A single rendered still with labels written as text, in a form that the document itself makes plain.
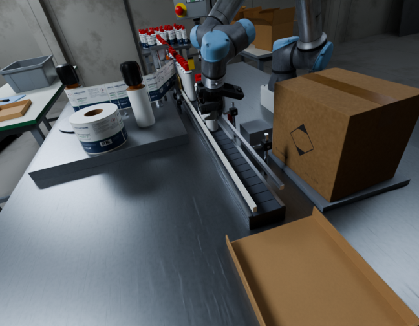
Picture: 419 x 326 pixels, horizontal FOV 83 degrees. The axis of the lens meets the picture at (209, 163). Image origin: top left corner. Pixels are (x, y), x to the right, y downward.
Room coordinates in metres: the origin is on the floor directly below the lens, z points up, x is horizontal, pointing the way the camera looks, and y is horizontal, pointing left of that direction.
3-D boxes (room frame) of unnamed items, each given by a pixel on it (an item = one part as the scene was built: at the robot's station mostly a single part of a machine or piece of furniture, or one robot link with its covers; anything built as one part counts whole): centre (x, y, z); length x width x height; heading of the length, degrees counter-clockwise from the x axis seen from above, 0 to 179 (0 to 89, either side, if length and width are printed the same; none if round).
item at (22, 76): (2.80, 1.72, 0.91); 0.60 x 0.40 x 0.22; 15
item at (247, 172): (1.24, 0.02, 0.86); 1.65 x 0.08 x 0.04; 11
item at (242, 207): (1.24, 0.02, 0.85); 1.65 x 0.11 x 0.05; 11
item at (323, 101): (0.63, -0.40, 0.99); 0.30 x 0.24 x 0.27; 15
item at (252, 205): (0.96, 0.00, 0.90); 1.07 x 0.01 x 0.02; 11
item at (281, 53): (1.19, -0.44, 1.10); 0.13 x 0.12 x 0.14; 38
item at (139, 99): (1.12, 0.28, 1.03); 0.09 x 0.09 x 0.30
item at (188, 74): (1.36, 0.04, 0.98); 0.05 x 0.05 x 0.20
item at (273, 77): (1.19, -0.43, 0.98); 0.15 x 0.15 x 0.10
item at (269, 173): (0.97, -0.07, 0.95); 1.07 x 0.01 x 0.01; 11
